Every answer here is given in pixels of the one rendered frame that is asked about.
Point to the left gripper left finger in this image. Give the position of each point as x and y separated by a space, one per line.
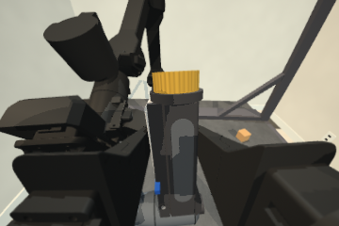
117 174

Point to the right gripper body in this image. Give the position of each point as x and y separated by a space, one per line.
65 116

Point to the orange cube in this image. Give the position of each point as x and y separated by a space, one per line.
243 135

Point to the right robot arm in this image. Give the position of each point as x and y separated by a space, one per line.
82 44

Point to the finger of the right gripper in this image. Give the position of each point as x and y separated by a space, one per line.
58 144

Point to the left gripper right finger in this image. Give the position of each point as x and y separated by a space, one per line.
234 172

